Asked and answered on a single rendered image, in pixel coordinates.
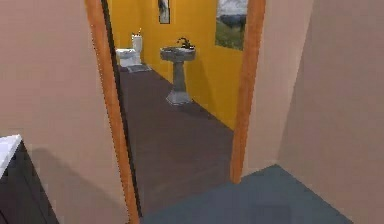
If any grey bath mat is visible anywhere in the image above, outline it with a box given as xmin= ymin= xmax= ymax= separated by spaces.
xmin=126 ymin=63 xmax=152 ymax=74

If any black sink faucet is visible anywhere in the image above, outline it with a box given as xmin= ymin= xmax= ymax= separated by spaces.
xmin=176 ymin=37 xmax=196 ymax=50

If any white toilet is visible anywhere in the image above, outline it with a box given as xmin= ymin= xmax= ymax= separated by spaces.
xmin=115 ymin=33 xmax=144 ymax=68

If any black cabinet with white top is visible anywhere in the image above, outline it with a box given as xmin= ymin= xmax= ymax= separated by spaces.
xmin=0 ymin=134 xmax=60 ymax=224

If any grey pedestal sink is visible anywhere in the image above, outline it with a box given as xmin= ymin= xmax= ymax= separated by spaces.
xmin=159 ymin=46 xmax=197 ymax=107

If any orange wooden door frame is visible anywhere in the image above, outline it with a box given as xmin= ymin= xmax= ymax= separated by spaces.
xmin=84 ymin=0 xmax=267 ymax=224

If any landscape wall picture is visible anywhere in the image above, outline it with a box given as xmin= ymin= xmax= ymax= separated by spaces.
xmin=214 ymin=0 xmax=249 ymax=52

